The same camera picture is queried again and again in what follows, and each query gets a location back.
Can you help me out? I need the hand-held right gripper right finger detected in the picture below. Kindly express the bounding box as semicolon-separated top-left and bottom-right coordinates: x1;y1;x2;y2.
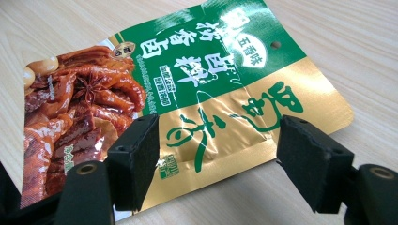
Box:
276;114;355;215

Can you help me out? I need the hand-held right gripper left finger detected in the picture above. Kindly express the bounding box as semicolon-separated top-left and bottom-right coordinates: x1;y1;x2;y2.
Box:
104;113;161;212

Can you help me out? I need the green and gold food packet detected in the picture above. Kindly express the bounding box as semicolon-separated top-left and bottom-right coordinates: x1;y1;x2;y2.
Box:
19;0;355;222

